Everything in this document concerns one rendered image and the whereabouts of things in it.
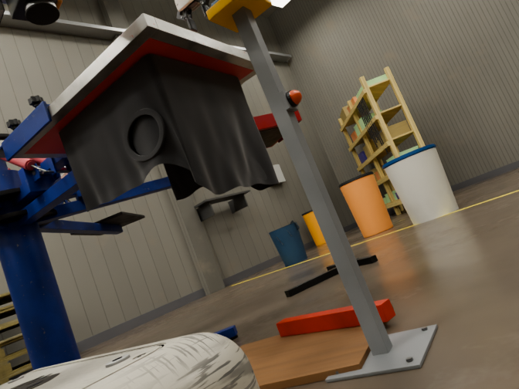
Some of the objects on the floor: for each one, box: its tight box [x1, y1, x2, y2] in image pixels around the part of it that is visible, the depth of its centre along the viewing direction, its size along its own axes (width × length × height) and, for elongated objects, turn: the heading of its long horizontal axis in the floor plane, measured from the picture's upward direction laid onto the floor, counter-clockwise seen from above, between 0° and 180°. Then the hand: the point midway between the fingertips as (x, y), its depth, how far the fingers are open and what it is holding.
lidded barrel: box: [382, 144, 459, 225], centre depth 406 cm, size 55×55×67 cm
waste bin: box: [269, 220, 307, 267], centre depth 547 cm, size 47×43×55 cm
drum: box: [338, 171, 393, 238], centre depth 501 cm, size 46×46×72 cm
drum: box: [301, 210, 326, 246], centre depth 794 cm, size 43×45×69 cm
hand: (199, 19), depth 128 cm, fingers open, 6 cm apart
